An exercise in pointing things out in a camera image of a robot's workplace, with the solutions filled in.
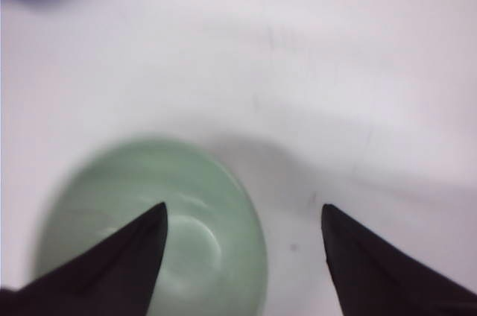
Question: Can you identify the green bowl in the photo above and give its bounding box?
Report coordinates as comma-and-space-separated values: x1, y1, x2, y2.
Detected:
32, 139, 268, 315

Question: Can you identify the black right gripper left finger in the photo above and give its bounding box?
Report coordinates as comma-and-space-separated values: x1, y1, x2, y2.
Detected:
1, 203, 168, 315

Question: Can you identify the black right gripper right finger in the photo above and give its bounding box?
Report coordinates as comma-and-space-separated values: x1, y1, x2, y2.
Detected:
321, 204, 476, 315

